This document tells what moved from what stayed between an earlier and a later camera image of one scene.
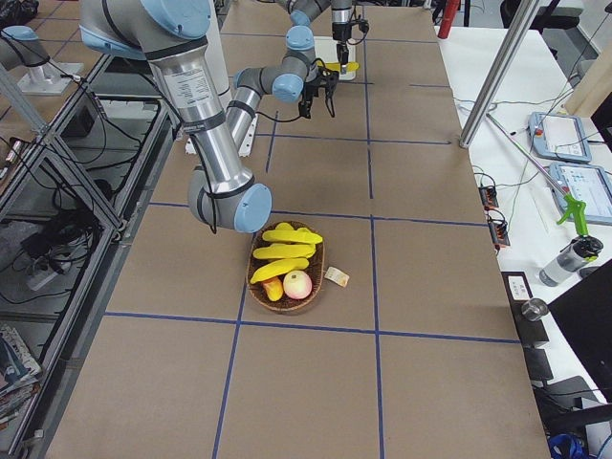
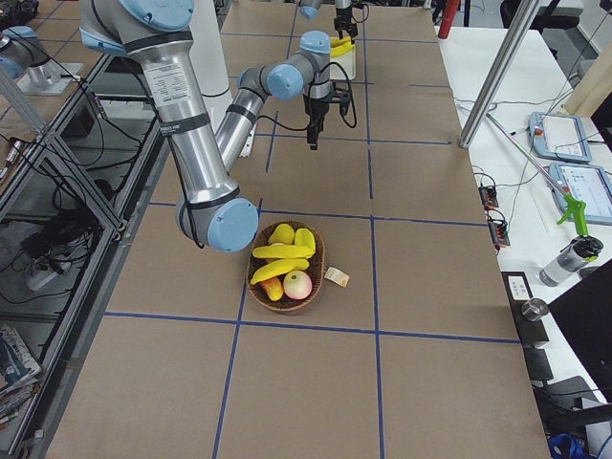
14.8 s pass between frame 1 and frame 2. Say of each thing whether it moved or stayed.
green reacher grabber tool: stayed
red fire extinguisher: stayed
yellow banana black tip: moved
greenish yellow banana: moved
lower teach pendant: stayed
